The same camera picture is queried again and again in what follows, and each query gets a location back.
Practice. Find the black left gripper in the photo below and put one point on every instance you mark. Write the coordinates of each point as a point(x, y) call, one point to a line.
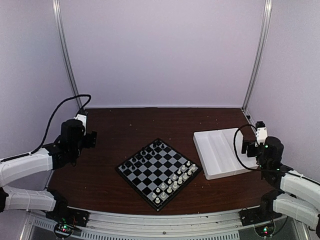
point(90, 139)

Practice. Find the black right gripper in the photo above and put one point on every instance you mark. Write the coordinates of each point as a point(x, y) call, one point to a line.
point(250, 153)

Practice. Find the white plastic divided tray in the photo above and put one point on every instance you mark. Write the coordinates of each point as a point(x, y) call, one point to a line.
point(220, 154)

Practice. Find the black white chessboard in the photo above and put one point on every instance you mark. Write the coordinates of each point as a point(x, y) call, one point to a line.
point(157, 160)

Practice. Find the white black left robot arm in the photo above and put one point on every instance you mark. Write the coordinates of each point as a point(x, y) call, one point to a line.
point(66, 149)

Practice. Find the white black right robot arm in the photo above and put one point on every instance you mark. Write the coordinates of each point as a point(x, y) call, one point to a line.
point(293, 194)

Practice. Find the white chess piece row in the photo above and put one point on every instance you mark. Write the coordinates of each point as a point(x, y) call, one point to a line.
point(169, 183)

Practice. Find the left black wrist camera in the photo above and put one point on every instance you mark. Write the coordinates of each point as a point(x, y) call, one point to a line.
point(82, 114)

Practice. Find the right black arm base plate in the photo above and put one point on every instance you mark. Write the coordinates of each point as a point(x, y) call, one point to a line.
point(259, 214)

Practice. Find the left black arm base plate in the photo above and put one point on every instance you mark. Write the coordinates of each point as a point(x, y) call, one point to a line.
point(66, 215)

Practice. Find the front aluminium rail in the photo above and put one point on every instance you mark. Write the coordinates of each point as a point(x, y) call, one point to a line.
point(224, 225)

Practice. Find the right aluminium frame post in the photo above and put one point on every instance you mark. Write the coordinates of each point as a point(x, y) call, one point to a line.
point(264, 30)

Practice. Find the aluminium frame post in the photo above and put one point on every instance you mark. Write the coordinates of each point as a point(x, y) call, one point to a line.
point(264, 30)
point(65, 53)

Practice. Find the left aluminium frame post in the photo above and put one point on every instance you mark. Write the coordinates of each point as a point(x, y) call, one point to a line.
point(65, 53)

